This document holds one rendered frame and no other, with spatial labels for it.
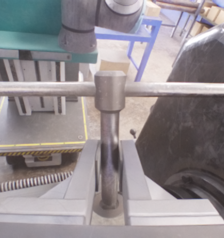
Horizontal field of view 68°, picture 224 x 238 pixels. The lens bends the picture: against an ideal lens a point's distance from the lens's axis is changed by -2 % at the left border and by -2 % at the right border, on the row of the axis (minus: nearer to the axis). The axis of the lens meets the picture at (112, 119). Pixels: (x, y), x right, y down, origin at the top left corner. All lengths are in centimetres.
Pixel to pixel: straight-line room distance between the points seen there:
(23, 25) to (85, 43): 33
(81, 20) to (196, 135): 66
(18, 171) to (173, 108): 138
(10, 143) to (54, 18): 83
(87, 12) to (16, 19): 37
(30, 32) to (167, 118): 83
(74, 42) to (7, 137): 82
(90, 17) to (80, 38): 10
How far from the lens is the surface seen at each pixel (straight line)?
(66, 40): 86
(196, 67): 30
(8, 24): 103
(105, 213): 18
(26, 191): 58
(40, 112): 146
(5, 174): 158
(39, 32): 101
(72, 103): 152
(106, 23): 80
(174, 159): 35
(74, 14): 81
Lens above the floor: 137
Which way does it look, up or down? 47 degrees down
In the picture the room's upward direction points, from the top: 16 degrees clockwise
